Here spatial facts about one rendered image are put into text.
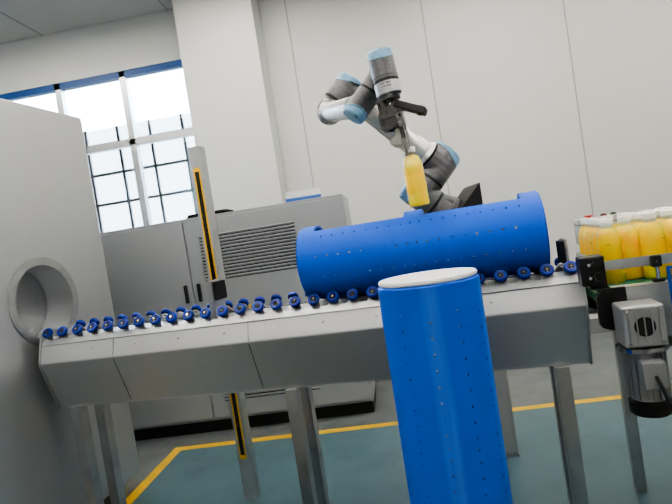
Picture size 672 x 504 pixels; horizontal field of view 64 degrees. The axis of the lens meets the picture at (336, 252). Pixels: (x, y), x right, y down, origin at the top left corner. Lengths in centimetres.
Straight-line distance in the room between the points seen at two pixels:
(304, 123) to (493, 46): 172
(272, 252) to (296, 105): 177
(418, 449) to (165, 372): 117
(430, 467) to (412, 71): 385
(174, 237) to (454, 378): 262
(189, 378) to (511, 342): 125
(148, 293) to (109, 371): 144
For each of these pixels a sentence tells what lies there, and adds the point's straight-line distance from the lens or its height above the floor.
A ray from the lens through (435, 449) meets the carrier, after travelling 152.
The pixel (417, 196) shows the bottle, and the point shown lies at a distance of 187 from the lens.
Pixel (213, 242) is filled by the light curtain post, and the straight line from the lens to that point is 259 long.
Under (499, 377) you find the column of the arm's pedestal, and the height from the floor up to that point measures 39.
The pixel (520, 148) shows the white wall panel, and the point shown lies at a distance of 489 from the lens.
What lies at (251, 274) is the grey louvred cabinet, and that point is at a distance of 357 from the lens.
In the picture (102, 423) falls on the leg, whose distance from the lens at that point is 277.
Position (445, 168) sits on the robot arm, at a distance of 272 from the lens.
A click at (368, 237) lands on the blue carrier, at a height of 116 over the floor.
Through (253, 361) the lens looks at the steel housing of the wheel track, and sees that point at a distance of 214.
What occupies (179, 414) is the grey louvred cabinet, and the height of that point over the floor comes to 16.
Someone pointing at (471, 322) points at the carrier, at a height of 91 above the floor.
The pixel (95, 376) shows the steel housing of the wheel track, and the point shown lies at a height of 76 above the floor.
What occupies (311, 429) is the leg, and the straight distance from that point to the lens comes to 232.
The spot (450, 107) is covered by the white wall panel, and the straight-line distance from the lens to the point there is 485.
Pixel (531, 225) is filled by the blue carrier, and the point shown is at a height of 112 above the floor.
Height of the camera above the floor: 119
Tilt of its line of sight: 2 degrees down
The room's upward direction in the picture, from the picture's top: 9 degrees counter-clockwise
